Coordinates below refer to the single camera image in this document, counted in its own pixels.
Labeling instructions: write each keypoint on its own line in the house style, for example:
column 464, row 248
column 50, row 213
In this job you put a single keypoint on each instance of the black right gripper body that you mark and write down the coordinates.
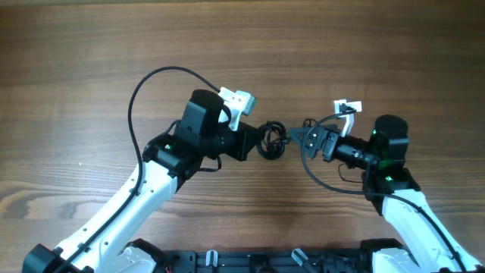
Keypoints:
column 328, row 144

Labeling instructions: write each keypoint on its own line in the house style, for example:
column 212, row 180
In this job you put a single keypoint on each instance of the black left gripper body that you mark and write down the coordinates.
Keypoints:
column 220, row 136

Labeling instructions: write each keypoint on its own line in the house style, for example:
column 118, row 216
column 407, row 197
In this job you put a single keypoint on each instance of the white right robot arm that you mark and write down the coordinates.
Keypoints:
column 393, row 192

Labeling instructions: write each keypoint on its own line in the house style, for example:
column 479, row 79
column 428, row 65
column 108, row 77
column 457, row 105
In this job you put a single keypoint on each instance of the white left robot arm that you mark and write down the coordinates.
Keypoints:
column 166, row 164

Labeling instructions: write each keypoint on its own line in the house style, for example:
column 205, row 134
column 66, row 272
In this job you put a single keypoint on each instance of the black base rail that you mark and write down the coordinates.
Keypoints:
column 321, row 260

